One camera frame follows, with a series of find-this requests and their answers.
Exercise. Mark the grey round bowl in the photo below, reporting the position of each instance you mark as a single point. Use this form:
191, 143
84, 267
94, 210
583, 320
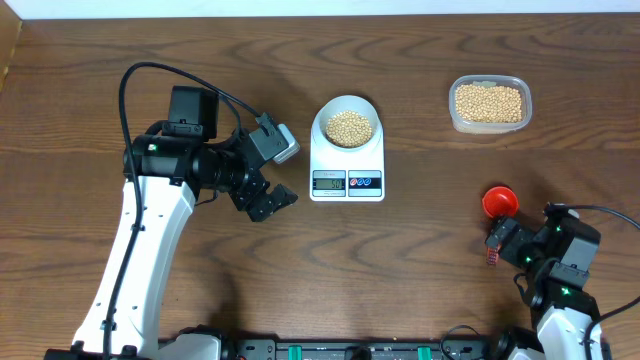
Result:
354, 103

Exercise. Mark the red measuring scoop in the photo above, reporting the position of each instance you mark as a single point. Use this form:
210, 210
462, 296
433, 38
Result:
498, 202

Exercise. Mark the pile of soybeans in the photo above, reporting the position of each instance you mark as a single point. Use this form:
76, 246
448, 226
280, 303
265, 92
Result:
494, 104

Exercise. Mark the white digital kitchen scale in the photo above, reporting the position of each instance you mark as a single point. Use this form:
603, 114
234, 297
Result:
346, 175

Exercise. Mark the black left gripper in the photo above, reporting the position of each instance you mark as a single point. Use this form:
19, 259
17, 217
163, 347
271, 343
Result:
245, 196

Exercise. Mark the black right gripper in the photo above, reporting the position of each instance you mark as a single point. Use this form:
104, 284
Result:
522, 236

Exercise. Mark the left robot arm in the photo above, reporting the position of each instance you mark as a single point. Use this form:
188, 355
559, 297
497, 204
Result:
166, 170

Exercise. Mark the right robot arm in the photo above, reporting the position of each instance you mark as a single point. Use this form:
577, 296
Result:
554, 260

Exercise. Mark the soybeans in bowl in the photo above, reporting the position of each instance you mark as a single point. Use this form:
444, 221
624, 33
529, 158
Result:
349, 129

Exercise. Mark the clear plastic container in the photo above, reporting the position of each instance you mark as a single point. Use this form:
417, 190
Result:
479, 128

